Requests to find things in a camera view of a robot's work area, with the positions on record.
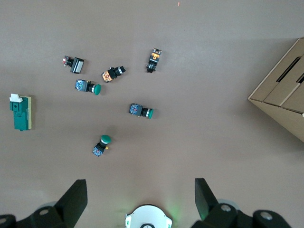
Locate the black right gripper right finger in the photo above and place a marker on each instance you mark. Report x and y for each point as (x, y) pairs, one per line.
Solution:
(209, 206)

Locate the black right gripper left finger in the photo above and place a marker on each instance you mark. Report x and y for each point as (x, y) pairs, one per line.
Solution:
(69, 204)

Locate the green load switch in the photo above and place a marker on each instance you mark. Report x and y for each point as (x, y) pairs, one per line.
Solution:
(20, 114)

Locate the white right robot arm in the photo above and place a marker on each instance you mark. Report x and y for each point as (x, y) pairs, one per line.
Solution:
(148, 216)

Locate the green mushroom push button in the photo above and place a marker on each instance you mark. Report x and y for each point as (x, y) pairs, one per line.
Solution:
(136, 109)
(83, 85)
(99, 148)

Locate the brown paper table cover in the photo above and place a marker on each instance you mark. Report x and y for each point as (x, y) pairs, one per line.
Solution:
(190, 142)

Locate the brown cardboard box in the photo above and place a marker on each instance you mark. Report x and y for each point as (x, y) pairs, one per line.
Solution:
(280, 95)

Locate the black selector switch orange block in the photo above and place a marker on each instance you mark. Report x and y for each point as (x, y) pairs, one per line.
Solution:
(111, 74)
(153, 60)

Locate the black switch dark red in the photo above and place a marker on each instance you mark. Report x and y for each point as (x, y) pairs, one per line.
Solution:
(77, 65)

